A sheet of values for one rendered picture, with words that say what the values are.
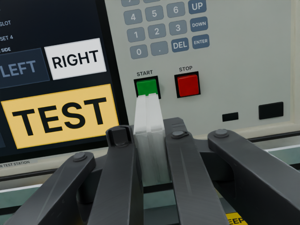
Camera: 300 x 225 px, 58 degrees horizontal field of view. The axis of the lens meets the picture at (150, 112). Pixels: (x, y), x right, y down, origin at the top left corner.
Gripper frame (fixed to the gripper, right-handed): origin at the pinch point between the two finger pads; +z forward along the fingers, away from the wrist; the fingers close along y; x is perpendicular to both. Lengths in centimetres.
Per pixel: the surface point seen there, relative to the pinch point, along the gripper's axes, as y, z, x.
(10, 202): -14.7, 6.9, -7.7
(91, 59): -4.6, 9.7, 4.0
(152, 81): 0.6, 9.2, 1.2
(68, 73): -7.0, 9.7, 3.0
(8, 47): -11.6, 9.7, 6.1
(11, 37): -11.0, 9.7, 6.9
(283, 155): 11.3, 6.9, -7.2
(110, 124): -4.2, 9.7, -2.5
